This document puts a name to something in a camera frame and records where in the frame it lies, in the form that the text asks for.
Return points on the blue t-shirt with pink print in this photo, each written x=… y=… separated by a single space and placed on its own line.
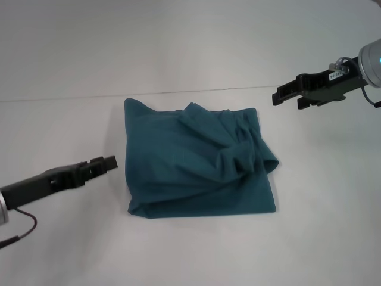
x=190 y=167

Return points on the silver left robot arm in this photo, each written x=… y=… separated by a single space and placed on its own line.
x=3 y=208

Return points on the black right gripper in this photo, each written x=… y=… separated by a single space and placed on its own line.
x=327 y=85

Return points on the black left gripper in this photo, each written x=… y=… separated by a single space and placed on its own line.
x=41 y=186

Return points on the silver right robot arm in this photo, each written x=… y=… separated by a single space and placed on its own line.
x=372 y=64

